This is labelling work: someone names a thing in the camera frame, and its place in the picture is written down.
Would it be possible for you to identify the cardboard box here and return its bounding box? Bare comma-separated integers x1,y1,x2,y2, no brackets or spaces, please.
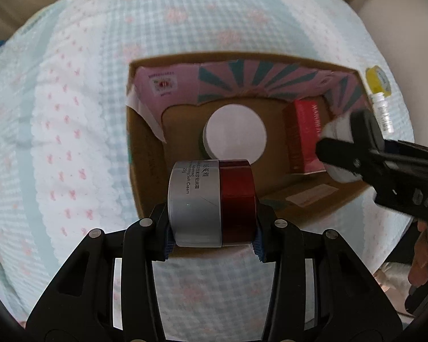
126,53,379,259

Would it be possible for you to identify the light blue checkered blanket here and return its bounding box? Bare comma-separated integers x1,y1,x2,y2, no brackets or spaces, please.
0,0,419,342

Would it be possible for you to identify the white crumpled cloth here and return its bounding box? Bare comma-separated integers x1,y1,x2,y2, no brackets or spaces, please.
374,262,414,294

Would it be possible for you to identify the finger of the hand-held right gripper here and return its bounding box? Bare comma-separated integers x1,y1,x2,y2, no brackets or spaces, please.
316,137,380,184
349,109,386,154

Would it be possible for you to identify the yellow-capped bottle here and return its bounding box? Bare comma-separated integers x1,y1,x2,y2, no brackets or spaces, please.
365,66,392,97

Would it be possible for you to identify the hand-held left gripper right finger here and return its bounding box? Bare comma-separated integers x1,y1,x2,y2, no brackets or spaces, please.
250,205,403,342

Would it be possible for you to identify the person's right hand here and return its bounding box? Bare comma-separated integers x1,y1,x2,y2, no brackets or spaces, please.
407,221,428,287

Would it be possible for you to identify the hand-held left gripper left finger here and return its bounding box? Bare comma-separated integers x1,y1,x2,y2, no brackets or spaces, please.
26,203,176,342

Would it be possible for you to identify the red carton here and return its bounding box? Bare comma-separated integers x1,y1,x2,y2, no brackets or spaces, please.
282,99,329,175

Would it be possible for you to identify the silver and red cream jar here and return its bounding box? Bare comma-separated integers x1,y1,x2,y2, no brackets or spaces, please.
167,159,256,248

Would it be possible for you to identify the small white labelled bottle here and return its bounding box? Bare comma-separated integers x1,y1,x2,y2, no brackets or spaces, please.
372,93,395,137

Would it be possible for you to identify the white-lidded round jar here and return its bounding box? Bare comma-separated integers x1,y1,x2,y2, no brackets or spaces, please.
198,104,268,166

